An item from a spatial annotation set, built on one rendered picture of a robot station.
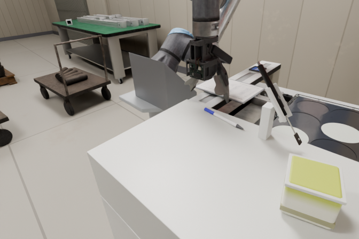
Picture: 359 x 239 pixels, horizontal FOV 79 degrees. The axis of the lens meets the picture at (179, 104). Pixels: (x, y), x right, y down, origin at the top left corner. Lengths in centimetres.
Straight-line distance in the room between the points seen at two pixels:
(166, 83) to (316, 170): 63
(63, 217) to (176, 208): 143
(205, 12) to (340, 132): 51
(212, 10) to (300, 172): 43
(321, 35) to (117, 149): 234
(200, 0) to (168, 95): 43
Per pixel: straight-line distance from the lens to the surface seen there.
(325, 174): 41
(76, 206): 181
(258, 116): 82
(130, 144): 55
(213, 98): 74
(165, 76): 87
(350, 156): 70
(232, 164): 48
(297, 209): 40
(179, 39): 106
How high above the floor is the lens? 129
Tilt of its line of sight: 28 degrees down
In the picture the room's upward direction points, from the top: 3 degrees counter-clockwise
